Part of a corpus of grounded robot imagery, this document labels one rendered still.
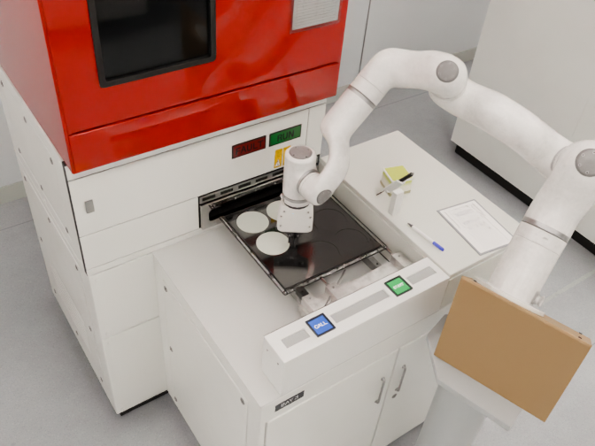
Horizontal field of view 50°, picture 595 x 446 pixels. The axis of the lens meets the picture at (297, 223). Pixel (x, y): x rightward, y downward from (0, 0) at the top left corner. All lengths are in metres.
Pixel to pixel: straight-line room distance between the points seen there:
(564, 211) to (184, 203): 1.04
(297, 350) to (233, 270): 0.45
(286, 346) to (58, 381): 1.37
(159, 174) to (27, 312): 1.36
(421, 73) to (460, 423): 1.01
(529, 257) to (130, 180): 1.05
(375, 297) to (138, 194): 0.71
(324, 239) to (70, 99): 0.84
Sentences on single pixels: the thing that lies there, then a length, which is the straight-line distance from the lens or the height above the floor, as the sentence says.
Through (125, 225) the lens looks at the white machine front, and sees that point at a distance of 1.89.
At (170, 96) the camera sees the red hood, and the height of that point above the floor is 1.37.
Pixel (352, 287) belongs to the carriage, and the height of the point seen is 0.88.
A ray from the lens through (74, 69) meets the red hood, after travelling 1.52.
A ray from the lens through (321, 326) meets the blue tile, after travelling 1.63.
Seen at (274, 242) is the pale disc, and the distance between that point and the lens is 1.91.
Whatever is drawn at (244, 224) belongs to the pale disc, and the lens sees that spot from 1.97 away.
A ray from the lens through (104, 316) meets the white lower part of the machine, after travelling 2.11.
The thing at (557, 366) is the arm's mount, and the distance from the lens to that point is 1.65.
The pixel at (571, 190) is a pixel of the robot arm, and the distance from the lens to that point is 1.63.
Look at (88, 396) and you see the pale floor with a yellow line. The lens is 2.71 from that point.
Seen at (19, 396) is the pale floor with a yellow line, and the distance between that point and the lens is 2.78.
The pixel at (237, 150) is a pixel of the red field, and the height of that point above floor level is 1.10.
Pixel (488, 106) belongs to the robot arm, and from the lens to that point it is 1.68.
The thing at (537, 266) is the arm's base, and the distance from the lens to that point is 1.65.
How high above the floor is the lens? 2.23
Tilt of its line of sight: 42 degrees down
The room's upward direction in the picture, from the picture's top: 6 degrees clockwise
